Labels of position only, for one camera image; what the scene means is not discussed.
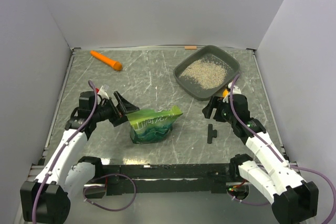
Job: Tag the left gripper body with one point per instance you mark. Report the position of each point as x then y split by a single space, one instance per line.
107 111

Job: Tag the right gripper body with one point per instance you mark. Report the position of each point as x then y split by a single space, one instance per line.
222 114

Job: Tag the green litter bag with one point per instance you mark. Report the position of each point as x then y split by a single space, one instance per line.
150 126

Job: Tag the yellow plastic scoop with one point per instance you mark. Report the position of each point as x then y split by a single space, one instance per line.
225 93

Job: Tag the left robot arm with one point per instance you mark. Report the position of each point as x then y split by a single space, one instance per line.
47 199

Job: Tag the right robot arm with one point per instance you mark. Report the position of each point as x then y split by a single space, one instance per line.
292 199

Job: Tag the litter granules pile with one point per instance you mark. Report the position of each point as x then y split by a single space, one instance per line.
207 74

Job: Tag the grey litter box tray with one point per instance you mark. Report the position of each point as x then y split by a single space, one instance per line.
209 53

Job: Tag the black T-shaped part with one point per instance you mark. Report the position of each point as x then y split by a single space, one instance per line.
211 133

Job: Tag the orange carrot toy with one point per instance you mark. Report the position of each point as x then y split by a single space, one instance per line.
112 63

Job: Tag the black base bar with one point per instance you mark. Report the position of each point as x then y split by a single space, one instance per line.
166 178

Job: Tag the brown tape piece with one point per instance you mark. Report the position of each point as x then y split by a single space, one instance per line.
190 47

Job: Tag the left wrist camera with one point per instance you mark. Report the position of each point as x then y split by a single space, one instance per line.
102 91

